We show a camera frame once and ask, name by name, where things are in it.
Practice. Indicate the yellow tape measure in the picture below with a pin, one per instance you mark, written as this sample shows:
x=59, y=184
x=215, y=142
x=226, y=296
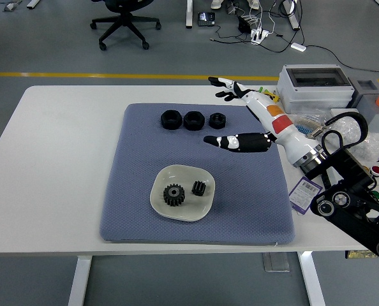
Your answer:
x=276, y=97

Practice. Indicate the large black gear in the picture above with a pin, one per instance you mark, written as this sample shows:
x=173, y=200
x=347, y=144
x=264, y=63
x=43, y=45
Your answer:
x=173, y=195

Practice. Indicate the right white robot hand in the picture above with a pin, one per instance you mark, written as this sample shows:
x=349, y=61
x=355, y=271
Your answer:
x=279, y=124

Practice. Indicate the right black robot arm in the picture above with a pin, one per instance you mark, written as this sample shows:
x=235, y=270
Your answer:
x=346, y=165

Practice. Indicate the bag of blue resistors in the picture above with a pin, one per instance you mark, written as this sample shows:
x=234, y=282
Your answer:
x=307, y=122

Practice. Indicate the white power strip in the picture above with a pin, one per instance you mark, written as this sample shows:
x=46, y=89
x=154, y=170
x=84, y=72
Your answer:
x=259, y=35

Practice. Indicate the large black hex nut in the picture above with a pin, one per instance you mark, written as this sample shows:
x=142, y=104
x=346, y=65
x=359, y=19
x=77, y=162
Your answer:
x=193, y=120
x=170, y=120

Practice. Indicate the clear plastic parts bag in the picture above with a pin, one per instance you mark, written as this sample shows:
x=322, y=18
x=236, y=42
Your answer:
x=373, y=140

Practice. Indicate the small black hex nut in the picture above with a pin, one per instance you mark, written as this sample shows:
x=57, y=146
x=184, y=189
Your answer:
x=217, y=120

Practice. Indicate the white desk leg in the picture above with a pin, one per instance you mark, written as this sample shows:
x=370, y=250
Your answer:
x=292, y=17
x=189, y=14

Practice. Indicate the white square plate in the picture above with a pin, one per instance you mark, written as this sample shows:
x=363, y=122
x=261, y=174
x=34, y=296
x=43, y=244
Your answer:
x=189, y=208

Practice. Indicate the white shoe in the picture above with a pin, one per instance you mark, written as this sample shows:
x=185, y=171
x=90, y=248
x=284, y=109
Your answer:
x=254, y=4
x=216, y=3

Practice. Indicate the dark grey square holder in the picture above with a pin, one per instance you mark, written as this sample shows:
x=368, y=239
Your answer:
x=357, y=92

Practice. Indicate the black power adapter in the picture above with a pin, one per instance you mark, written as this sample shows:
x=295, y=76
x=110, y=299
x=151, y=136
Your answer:
x=244, y=25

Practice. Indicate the small black gear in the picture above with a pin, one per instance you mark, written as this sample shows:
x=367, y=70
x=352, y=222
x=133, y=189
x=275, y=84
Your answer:
x=199, y=188

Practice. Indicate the white power adapter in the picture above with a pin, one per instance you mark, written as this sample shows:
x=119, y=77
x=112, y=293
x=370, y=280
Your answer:
x=298, y=46

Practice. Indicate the white flat box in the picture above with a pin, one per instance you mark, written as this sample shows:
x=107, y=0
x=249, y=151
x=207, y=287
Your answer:
x=339, y=110

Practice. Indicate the yellow parts box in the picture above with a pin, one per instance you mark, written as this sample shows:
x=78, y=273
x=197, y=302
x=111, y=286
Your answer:
x=357, y=254

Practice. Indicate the white table leg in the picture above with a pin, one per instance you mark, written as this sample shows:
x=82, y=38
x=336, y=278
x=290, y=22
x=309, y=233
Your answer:
x=312, y=280
x=79, y=280

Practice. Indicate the black desk phone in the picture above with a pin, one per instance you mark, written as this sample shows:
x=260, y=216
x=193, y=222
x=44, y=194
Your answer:
x=206, y=18

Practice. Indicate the blue-grey textured mat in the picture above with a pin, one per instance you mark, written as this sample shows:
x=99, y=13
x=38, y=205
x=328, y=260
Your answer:
x=138, y=159

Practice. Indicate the black office chair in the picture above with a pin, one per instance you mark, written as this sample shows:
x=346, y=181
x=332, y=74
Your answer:
x=122, y=19

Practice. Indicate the grey floor plate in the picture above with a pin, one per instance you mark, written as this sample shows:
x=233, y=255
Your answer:
x=275, y=262

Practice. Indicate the white coloured-button control box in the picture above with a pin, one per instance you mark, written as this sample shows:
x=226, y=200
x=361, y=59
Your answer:
x=377, y=171

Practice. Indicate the grey electrical enclosure box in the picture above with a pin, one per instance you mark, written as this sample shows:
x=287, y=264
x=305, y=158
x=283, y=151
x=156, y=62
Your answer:
x=314, y=92

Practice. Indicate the purple label card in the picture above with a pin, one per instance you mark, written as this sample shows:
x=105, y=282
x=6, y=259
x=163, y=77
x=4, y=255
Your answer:
x=301, y=194

